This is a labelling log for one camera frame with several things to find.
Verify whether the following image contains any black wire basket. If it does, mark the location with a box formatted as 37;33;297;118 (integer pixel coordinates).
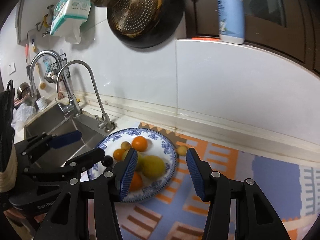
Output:
44;53;69;84

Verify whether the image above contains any white blue pump bottle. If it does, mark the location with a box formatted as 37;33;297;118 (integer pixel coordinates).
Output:
216;0;245;45

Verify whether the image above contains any green apple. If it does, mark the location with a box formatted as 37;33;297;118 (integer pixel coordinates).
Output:
135;152;144;172

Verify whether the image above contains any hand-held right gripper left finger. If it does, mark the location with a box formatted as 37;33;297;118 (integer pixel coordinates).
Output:
34;148;139;240

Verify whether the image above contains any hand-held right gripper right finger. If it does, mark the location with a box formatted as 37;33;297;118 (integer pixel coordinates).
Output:
186;147;292;240

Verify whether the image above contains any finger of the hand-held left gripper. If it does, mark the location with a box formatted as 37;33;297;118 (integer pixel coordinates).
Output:
15;130;83;164
24;148;105;180

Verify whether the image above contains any black frying pan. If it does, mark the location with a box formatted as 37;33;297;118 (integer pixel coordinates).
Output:
107;0;185;49

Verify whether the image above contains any orange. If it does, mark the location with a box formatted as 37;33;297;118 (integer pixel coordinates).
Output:
113;149;127;161
129;172;143;192
132;136;148;152

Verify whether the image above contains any dark brown window frame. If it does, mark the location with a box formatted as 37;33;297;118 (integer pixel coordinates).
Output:
182;0;320;77

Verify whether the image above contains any metal wall hook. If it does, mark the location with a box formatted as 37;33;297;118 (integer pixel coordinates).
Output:
35;5;54;37

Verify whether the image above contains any thin chrome gooseneck faucet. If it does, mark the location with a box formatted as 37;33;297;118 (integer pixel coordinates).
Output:
56;60;113;132

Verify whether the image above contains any teal bag dispenser box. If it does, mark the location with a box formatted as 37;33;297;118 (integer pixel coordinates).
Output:
50;0;97;44

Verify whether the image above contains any yellow apple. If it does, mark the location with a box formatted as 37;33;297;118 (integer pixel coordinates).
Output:
142;155;166;178

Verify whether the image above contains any yellow handled brush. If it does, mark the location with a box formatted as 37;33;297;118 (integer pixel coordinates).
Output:
37;62;47;90

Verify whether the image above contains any blue rimmed white plate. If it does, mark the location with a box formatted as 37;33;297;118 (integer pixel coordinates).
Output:
87;128;178;203

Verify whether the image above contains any clear plastic bag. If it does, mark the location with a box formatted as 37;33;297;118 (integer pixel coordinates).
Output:
11;104;37;132

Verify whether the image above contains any tall chrome spring faucet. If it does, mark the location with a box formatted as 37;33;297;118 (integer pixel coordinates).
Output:
29;50;82;117

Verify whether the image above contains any stainless steel sink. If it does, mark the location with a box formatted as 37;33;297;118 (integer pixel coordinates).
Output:
24;102;113;170

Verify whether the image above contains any white cup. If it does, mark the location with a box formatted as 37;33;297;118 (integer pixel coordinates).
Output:
36;97;48;110

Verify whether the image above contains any colourful patterned foam mat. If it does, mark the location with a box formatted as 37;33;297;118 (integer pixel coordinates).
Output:
110;122;320;240

